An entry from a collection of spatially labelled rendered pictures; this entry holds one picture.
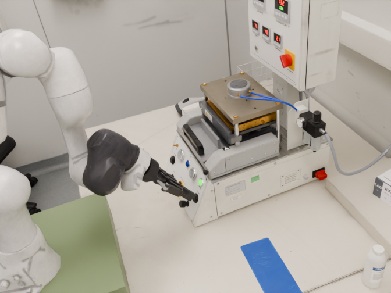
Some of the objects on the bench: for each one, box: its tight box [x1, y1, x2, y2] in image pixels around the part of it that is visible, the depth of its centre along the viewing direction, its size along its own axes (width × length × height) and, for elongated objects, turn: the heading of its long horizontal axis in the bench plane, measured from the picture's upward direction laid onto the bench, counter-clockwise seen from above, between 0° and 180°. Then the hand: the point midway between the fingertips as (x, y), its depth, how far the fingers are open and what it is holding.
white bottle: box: [362, 245, 387, 288], centre depth 110 cm, size 5×5×14 cm
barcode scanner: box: [175, 98, 204, 116], centre depth 197 cm, size 20×8×8 cm, turn 118°
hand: (185, 193), depth 135 cm, fingers closed
